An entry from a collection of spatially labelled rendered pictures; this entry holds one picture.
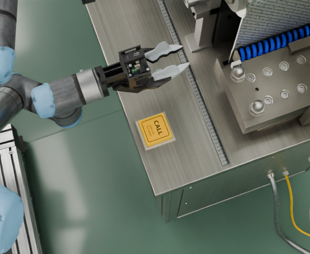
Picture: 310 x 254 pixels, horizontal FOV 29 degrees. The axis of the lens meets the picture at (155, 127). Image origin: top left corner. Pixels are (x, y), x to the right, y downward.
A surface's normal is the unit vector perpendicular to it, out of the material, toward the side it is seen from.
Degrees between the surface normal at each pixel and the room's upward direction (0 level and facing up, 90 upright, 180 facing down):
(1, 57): 41
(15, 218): 85
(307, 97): 0
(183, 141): 0
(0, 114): 57
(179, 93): 0
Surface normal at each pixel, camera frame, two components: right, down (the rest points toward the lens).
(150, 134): -0.01, -0.25
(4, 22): 0.69, -0.19
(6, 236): 0.95, 0.25
